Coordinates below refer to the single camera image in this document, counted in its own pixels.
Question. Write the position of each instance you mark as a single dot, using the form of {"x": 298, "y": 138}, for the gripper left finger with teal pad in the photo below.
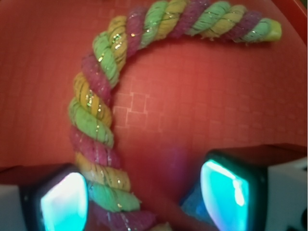
{"x": 43, "y": 198}

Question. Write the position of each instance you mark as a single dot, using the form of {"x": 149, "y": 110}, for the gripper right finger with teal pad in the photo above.
{"x": 257, "y": 188}

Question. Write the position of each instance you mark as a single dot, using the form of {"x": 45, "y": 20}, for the red plastic tray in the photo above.
{"x": 176, "y": 99}

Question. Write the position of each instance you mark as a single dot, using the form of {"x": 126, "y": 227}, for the blue sponge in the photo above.
{"x": 193, "y": 205}

